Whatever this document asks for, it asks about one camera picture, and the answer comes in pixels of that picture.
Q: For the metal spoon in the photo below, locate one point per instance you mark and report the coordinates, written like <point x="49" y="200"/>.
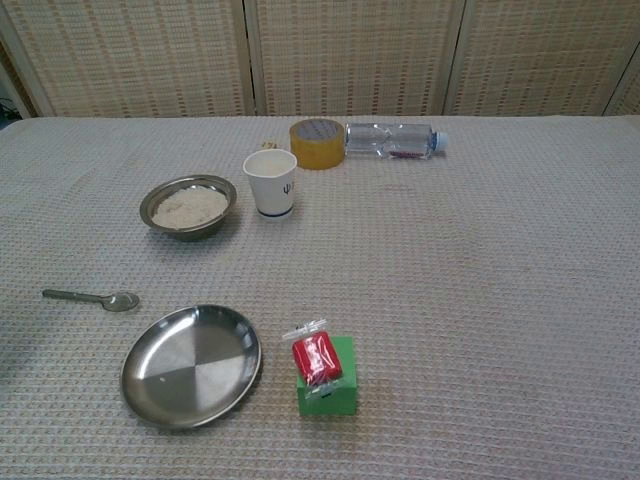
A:
<point x="75" y="297"/>

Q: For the white paper cup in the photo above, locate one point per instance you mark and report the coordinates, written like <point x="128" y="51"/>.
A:
<point x="272" y="192"/>

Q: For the steel bowl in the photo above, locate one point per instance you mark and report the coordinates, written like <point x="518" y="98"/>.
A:
<point x="150" y="210"/>

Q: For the steel plate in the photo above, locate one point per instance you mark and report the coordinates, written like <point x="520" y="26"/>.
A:
<point x="175" y="380"/>

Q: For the yellow tape roll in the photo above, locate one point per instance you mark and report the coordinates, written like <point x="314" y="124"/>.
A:
<point x="317" y="152"/>

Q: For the red item in clear wrapper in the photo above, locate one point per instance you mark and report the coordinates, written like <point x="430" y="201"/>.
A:
<point x="315" y="357"/>

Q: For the clear plastic water bottle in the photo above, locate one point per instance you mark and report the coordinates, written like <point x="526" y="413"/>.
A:
<point x="385" y="140"/>

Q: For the green block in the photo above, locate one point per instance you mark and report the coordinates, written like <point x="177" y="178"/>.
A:
<point x="345" y="395"/>

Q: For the beige woven tablecloth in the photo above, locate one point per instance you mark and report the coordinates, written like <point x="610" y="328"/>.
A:
<point x="475" y="300"/>

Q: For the woven bamboo screen panel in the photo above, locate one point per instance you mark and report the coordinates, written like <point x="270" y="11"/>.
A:
<point x="540" y="55"/>
<point x="350" y="55"/>
<point x="140" y="55"/>
<point x="630" y="100"/>

